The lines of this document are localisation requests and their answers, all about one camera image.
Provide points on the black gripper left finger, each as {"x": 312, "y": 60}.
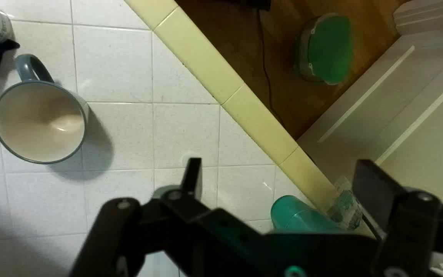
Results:
{"x": 124, "y": 225}

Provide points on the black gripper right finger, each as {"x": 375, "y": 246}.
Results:
{"x": 412, "y": 225}

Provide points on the white panelled lower cabinet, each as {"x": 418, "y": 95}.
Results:
{"x": 416, "y": 117}

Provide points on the green glass tumbler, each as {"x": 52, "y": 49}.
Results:
{"x": 296, "y": 215}

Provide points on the grey mug cream inside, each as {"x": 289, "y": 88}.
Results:
{"x": 38, "y": 123}

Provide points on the green plastic bin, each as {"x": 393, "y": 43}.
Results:
{"x": 330, "y": 48}

